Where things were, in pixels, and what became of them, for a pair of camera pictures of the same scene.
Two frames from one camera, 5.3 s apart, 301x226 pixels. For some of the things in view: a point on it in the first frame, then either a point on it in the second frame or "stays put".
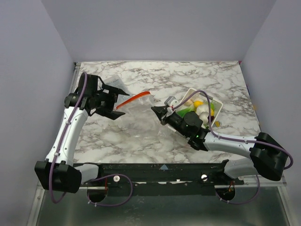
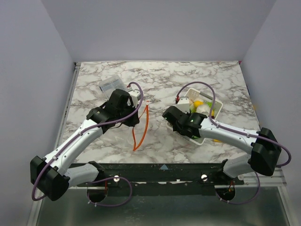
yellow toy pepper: (197, 103) stays put
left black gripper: (112, 95) to (132, 122)
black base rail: (174, 179) stays put
